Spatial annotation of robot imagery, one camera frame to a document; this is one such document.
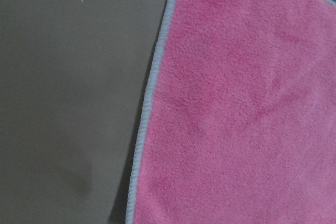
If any pink towel grey edge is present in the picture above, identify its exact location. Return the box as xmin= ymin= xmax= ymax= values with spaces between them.
xmin=125 ymin=0 xmax=335 ymax=223

